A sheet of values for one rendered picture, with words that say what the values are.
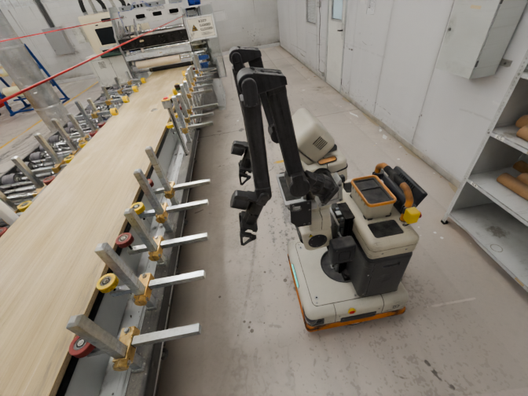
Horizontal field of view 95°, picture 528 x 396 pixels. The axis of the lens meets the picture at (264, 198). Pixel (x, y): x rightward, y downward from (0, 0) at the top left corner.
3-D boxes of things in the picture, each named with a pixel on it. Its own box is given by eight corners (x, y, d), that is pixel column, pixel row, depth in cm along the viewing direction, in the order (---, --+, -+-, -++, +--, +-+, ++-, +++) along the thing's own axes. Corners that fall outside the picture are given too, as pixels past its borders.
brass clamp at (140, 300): (155, 277, 118) (152, 272, 115) (149, 304, 108) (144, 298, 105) (143, 280, 118) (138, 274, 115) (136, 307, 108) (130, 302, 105)
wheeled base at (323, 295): (363, 242, 209) (367, 222, 193) (405, 316, 161) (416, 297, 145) (287, 256, 208) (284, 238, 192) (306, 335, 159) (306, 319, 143)
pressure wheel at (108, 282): (111, 305, 110) (97, 292, 102) (108, 293, 115) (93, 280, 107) (129, 293, 113) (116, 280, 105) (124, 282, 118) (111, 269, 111)
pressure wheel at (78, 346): (104, 361, 92) (86, 351, 84) (83, 367, 91) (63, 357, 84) (111, 339, 98) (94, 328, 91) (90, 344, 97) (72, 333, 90)
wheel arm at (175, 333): (202, 326, 96) (199, 321, 93) (201, 335, 94) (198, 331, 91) (93, 348, 95) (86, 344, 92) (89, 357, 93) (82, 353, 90)
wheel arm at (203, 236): (208, 236, 136) (207, 231, 134) (208, 241, 134) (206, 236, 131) (132, 251, 135) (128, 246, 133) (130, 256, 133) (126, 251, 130)
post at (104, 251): (159, 302, 119) (105, 240, 89) (157, 309, 117) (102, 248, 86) (152, 304, 119) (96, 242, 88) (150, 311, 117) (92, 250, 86)
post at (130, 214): (170, 265, 142) (132, 206, 111) (170, 271, 139) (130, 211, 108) (165, 267, 142) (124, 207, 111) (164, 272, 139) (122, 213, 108)
